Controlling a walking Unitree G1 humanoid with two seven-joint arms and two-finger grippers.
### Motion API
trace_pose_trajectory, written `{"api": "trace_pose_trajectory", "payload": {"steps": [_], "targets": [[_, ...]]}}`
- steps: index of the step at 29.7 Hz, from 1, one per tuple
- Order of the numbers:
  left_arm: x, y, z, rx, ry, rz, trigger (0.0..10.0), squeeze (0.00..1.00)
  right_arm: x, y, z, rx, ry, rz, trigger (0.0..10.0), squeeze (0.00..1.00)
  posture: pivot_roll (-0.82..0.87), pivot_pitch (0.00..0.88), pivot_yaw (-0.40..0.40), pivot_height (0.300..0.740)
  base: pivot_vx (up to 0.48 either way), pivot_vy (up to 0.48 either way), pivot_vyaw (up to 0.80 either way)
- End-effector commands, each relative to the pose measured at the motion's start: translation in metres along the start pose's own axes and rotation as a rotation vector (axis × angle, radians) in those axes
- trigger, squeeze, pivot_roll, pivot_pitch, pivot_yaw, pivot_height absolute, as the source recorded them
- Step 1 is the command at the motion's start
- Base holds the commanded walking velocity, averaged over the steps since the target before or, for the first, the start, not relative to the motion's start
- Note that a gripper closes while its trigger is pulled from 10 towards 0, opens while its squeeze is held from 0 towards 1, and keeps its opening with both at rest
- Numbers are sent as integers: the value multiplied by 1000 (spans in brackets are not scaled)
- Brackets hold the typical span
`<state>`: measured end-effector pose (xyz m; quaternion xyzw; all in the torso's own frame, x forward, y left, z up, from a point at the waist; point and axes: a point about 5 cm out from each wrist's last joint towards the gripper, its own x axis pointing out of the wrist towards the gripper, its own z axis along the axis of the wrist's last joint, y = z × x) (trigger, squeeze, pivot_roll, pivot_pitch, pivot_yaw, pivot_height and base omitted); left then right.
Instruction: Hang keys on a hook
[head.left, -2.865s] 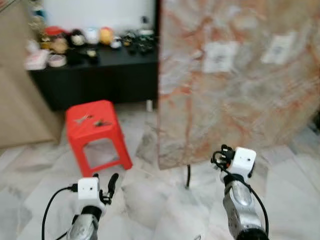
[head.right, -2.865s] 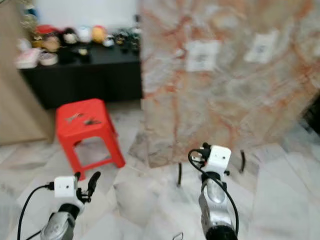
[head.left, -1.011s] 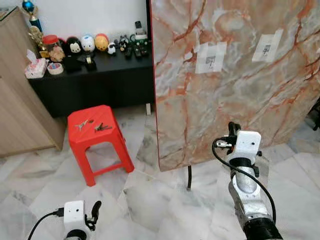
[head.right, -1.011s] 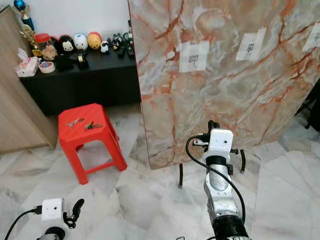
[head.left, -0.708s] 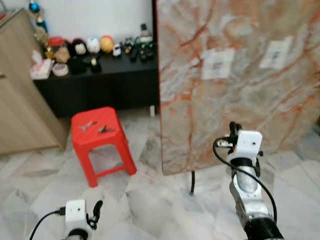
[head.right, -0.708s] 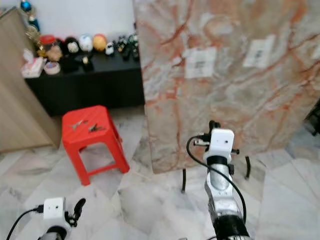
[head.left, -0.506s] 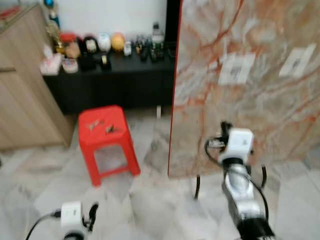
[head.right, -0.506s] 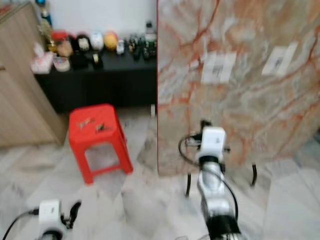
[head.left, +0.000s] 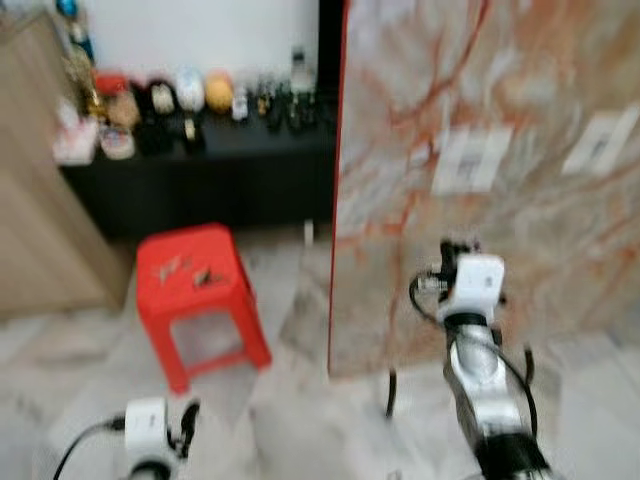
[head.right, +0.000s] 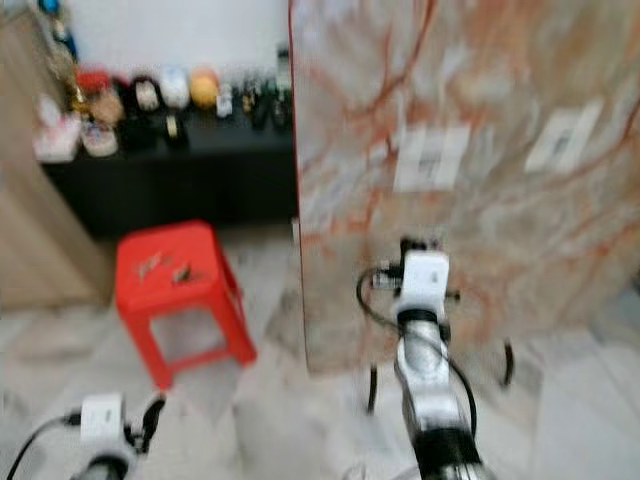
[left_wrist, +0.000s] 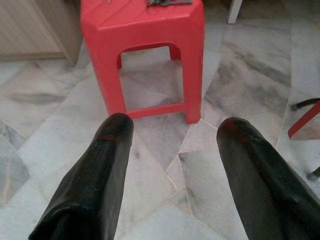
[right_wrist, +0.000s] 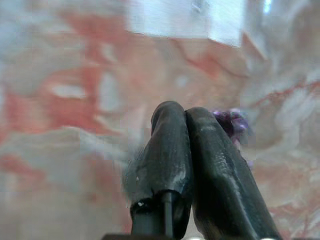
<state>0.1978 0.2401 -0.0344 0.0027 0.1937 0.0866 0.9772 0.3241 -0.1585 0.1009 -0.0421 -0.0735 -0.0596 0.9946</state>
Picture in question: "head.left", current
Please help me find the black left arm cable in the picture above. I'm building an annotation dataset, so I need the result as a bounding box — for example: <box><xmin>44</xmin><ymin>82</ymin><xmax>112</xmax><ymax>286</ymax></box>
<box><xmin>52</xmin><ymin>418</ymin><xmax>127</xmax><ymax>480</ymax></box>

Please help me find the light wooden cabinet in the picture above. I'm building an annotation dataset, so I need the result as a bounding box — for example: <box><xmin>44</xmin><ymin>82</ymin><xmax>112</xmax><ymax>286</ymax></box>
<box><xmin>0</xmin><ymin>10</ymin><xmax>136</xmax><ymax>321</ymax></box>

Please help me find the hanging ornament with blue bead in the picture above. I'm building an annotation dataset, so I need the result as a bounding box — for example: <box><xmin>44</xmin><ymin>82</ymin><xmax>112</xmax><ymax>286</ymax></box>
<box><xmin>55</xmin><ymin>0</ymin><xmax>96</xmax><ymax>63</ymax></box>

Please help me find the golden ornament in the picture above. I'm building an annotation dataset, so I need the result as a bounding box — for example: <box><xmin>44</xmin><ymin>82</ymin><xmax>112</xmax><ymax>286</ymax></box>
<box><xmin>68</xmin><ymin>50</ymin><xmax>106</xmax><ymax>119</ymax></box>

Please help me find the tape roll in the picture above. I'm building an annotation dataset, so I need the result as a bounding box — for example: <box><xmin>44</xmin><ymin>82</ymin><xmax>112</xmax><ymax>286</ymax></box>
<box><xmin>100</xmin><ymin>128</ymin><xmax>136</xmax><ymax>159</ymax></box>

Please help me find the red-lidded jar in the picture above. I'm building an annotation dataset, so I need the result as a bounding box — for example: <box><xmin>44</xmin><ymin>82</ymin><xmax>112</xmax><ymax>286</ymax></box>
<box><xmin>95</xmin><ymin>72</ymin><xmax>141</xmax><ymax>129</ymax></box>

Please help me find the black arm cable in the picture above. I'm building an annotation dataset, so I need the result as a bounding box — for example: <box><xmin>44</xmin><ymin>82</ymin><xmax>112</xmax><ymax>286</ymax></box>
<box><xmin>52</xmin><ymin>418</ymin><xmax>127</xmax><ymax>480</ymax></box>
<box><xmin>408</xmin><ymin>268</ymin><xmax>541</xmax><ymax>441</ymax></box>

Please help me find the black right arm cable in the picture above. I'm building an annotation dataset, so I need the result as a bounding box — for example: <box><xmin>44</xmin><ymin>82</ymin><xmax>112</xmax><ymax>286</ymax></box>
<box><xmin>408</xmin><ymin>268</ymin><xmax>541</xmax><ymax>441</ymax></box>

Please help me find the white round figurine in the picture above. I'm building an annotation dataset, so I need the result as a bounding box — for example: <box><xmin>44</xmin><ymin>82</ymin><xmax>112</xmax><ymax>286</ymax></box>
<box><xmin>175</xmin><ymin>68</ymin><xmax>206</xmax><ymax>111</ymax></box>

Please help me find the bunch of keys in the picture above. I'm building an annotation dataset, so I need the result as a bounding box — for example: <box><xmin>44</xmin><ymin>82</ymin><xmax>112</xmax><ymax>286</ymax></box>
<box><xmin>150</xmin><ymin>254</ymin><xmax>227</xmax><ymax>287</ymax></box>

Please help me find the white label sticker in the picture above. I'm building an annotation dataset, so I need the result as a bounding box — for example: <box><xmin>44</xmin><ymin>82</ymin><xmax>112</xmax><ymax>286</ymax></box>
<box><xmin>562</xmin><ymin>105</ymin><xmax>640</xmax><ymax>177</ymax></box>
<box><xmin>432</xmin><ymin>125</ymin><xmax>514</xmax><ymax>195</ymax></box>

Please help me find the red-veined marble slab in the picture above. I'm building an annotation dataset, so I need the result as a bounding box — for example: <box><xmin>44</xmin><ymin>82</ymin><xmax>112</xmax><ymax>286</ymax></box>
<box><xmin>328</xmin><ymin>0</ymin><xmax>640</xmax><ymax>379</ymax></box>

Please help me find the orange round figurine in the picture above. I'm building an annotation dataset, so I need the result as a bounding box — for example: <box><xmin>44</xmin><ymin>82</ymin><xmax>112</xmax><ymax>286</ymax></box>
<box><xmin>204</xmin><ymin>72</ymin><xmax>235</xmax><ymax>113</ymax></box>

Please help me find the clear plastic bottle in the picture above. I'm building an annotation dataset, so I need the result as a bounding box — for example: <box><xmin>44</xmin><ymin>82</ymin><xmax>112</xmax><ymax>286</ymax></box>
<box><xmin>290</xmin><ymin>45</ymin><xmax>309</xmax><ymax>96</ymax></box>

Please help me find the black low console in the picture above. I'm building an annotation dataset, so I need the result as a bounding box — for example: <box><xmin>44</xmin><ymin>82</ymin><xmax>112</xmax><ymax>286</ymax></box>
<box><xmin>58</xmin><ymin>125</ymin><xmax>339</xmax><ymax>241</ymax></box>

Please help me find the red plastic stool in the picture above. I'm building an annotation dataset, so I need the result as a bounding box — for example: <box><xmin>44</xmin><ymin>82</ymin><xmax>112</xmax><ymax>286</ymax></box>
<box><xmin>135</xmin><ymin>223</ymin><xmax>273</xmax><ymax>396</ymax></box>

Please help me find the pink white tissue pack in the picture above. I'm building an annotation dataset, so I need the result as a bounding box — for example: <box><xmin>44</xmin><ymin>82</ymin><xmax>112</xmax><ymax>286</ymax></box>
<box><xmin>52</xmin><ymin>100</ymin><xmax>101</xmax><ymax>166</ymax></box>

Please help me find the black round doll figurine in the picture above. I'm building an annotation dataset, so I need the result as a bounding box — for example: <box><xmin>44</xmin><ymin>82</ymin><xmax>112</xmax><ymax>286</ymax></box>
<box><xmin>138</xmin><ymin>80</ymin><xmax>177</xmax><ymax>116</ymax></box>

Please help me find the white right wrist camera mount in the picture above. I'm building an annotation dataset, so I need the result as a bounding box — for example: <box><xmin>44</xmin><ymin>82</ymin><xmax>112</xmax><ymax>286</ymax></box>
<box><xmin>447</xmin><ymin>254</ymin><xmax>506</xmax><ymax>319</ymax></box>

